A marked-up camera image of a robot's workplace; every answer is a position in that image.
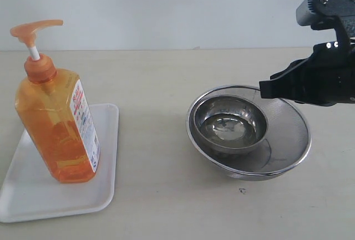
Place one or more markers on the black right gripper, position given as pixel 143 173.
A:
pixel 326 77

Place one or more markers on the orange soap pump bottle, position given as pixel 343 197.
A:
pixel 52 106

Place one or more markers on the small stainless steel bowl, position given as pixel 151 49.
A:
pixel 229 124

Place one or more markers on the steel mesh strainer basket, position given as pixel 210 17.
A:
pixel 286 145

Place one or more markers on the white rectangular plastic tray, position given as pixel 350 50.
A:
pixel 30 193

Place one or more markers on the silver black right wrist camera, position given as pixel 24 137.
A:
pixel 325 14

